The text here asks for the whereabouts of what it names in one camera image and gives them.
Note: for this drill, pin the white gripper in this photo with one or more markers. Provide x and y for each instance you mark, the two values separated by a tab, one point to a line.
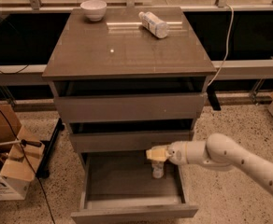
176	153

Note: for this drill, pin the redbull can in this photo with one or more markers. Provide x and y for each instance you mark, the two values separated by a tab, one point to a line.
157	169

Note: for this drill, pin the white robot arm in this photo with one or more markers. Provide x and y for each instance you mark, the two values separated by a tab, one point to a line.
218	152

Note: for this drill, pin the middle drawer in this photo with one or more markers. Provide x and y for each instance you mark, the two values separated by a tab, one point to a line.
129	135

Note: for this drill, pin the top drawer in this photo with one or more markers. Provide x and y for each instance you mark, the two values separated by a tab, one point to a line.
109	108

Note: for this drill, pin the open bottom drawer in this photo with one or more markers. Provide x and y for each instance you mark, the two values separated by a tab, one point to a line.
119	187

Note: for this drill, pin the brown drawer cabinet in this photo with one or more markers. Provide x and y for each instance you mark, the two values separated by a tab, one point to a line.
118	56

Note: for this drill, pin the black stand leg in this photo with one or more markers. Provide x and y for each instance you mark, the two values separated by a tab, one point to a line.
43	170

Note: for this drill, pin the clear plastic bottle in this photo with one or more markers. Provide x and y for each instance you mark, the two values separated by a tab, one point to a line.
155	25

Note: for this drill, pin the open cardboard box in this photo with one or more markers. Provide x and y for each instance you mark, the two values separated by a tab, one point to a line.
18	163

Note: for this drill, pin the white ceramic bowl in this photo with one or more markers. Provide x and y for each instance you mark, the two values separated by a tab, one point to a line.
94	10

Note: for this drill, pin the black-handled tool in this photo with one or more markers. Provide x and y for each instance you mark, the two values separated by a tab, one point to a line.
22	142

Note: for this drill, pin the metal window rail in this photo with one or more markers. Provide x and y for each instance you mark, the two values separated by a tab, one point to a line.
26	75

